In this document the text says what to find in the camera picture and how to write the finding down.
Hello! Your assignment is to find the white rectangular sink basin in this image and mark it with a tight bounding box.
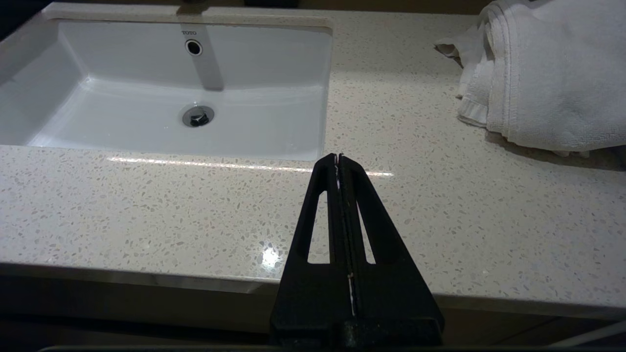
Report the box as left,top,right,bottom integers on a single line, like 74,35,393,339
0,19,335,162

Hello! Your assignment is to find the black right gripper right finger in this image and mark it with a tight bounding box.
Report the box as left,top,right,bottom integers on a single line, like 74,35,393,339
340,154,445,346

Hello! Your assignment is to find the white folded towel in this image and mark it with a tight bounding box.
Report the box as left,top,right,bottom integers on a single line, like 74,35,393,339
433,0,626,158

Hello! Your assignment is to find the chrome sink drain stopper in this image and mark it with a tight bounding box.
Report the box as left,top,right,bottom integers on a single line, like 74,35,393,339
182,105,215,129

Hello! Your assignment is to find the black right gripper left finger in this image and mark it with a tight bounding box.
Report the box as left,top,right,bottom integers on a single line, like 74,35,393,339
270,154,355,346

